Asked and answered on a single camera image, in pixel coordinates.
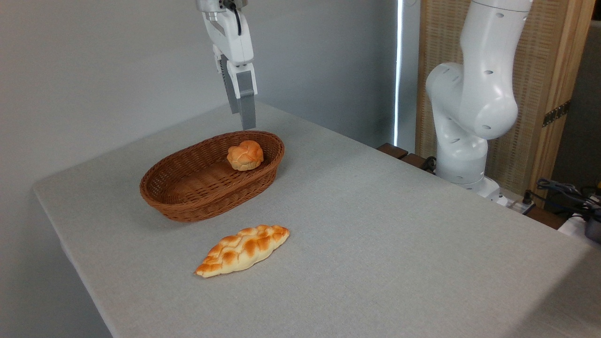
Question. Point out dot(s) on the long braided bread loaf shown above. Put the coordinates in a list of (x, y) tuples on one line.
[(239, 251)]

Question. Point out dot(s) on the silver metal wrist flange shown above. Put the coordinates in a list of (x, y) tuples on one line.
[(209, 4)]

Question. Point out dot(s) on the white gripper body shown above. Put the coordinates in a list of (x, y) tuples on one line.
[(232, 42)]

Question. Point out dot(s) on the brown wicker oval basket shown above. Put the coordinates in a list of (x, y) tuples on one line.
[(188, 202)]

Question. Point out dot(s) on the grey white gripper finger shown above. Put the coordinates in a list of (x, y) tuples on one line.
[(248, 108), (233, 107)]

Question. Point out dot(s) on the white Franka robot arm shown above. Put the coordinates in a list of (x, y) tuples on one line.
[(483, 94)]

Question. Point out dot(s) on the round knotted bread bun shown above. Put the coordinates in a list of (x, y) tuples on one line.
[(245, 155)]

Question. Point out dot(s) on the brass screen hinge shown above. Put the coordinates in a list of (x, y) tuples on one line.
[(556, 113)]

